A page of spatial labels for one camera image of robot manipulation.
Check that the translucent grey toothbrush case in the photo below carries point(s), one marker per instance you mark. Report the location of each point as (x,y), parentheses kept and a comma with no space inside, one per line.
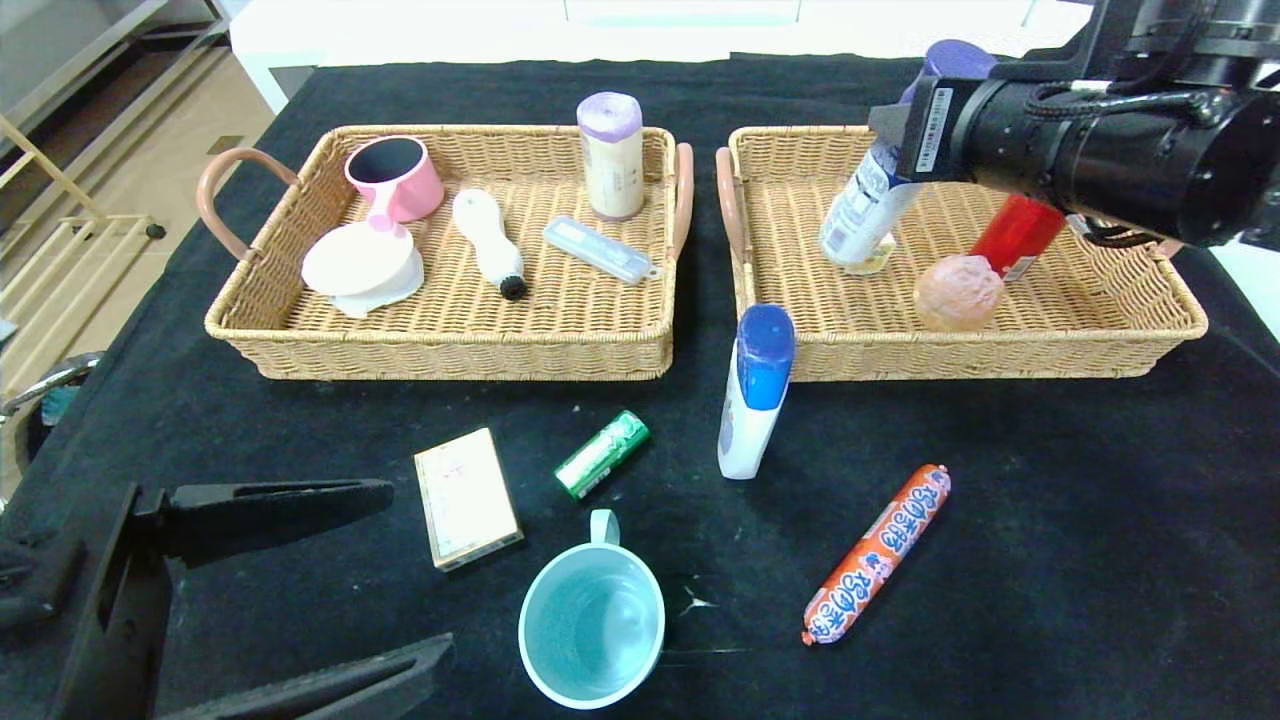
(595,248)

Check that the round metal rimmed bin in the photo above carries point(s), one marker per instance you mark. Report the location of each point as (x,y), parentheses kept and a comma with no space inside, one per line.
(50,400)

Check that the white bottle bright blue cap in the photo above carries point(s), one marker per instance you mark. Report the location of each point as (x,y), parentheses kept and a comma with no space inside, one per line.
(745,440)

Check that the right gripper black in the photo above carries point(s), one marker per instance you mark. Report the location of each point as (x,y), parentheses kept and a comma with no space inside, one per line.
(931,128)

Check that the tall red drink can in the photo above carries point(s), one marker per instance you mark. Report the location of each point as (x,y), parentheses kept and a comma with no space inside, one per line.
(1010,240)

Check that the purple lid cylinder container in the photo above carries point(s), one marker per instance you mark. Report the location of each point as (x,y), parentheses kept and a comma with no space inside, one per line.
(612,170)

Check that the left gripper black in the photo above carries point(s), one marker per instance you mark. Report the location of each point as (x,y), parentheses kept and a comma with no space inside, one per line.
(112,590)

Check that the cream card box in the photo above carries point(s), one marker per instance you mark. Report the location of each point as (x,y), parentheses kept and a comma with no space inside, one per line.
(465,495)

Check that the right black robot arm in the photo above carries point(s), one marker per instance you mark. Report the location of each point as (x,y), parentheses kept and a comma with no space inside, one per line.
(1120,150)

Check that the indigo capped drink bottle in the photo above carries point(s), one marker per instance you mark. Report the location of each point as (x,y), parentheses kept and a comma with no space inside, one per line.
(860,210)

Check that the black table cloth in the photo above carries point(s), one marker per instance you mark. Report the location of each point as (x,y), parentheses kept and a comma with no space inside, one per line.
(1050,600)

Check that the pink round bun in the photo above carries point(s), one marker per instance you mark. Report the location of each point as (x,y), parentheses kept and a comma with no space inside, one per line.
(958,292)

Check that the pink mug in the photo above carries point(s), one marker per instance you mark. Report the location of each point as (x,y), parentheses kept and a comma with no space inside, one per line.
(415,195)

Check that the green gum tube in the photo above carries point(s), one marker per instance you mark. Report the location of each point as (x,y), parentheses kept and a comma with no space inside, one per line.
(600,455)

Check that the small white paper scrap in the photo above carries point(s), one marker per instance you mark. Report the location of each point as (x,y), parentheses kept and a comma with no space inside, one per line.
(695,603)

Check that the grey metal shelf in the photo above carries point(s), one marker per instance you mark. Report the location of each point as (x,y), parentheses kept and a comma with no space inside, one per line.
(100,40)

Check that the light wooden rack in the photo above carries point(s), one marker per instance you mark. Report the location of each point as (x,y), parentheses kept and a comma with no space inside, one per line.
(40,300)

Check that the wicker basket holding food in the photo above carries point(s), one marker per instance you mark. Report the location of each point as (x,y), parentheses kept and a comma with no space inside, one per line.
(1080,310)

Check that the wicker basket holding household items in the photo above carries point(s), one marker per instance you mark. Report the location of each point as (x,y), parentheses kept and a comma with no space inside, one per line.
(560,330)

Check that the teal mug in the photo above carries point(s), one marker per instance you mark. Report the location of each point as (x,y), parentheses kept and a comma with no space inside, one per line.
(590,620)

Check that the orange sausage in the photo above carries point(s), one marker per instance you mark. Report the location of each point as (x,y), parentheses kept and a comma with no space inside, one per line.
(875,555)

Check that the white brush black tip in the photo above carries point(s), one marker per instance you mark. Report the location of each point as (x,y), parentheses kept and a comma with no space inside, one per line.
(485,235)

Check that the small white milk carton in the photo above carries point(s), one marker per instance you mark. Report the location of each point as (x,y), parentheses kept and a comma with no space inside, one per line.
(882,262)

